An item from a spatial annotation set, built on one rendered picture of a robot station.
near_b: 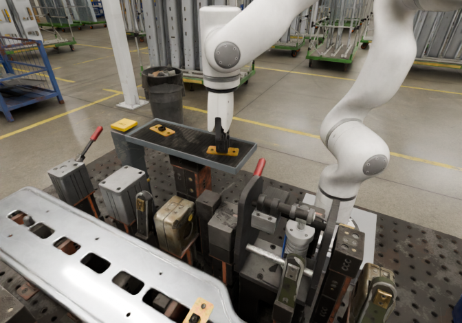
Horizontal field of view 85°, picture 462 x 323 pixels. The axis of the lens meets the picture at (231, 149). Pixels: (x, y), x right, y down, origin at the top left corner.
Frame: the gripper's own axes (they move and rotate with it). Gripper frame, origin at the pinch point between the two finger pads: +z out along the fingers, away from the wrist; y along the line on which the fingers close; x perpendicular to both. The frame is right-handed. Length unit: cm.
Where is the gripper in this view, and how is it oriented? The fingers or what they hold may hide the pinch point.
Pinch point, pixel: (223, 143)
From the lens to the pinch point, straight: 67.2
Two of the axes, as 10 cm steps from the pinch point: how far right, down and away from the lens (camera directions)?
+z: 0.0, 8.5, 5.3
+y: -1.6, 5.2, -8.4
